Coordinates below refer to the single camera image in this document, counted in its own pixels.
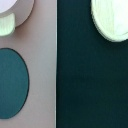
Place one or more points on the cream round plate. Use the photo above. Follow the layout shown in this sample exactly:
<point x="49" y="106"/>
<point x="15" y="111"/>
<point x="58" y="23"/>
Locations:
<point x="111" y="18"/>

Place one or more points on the black table mat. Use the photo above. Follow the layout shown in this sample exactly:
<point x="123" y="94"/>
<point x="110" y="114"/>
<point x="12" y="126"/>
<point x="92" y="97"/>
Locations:
<point x="92" y="72"/>

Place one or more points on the pink stove countertop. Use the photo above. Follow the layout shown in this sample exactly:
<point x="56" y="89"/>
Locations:
<point x="36" y="41"/>

